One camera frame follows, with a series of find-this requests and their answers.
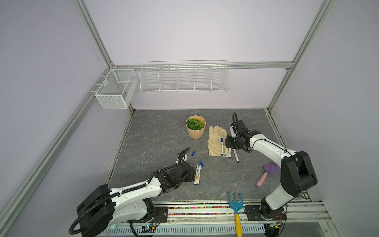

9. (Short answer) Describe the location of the black pen cap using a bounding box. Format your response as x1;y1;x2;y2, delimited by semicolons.
196;165;201;186

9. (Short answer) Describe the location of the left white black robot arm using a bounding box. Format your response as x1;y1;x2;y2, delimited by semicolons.
69;162;195;237

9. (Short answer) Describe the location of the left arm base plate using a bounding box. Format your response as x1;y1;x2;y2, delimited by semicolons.
132;206;168;223

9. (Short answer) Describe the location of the long white wire shelf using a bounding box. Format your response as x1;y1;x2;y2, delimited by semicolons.
139;60;229;93

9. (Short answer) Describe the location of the small white mesh basket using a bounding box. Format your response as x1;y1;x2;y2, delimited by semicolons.
95;69;138;109

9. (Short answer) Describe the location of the green artificial plant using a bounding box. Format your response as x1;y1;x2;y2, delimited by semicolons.
186;118;204;131

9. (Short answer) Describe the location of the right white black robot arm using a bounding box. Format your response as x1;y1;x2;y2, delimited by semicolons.
226;120;318;220

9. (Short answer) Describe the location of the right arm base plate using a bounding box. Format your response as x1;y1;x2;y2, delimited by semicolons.
244;204;287;221

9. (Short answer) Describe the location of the teal garden fork yellow handle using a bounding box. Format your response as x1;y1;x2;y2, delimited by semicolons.
227;192;243;237

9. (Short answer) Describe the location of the beige work glove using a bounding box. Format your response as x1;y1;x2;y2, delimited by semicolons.
208;126;229;157

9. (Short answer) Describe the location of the pink chalk block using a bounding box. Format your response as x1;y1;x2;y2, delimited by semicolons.
256;163;277;187

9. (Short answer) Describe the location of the beige plant pot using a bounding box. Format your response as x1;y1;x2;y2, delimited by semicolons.
186;115;206;139

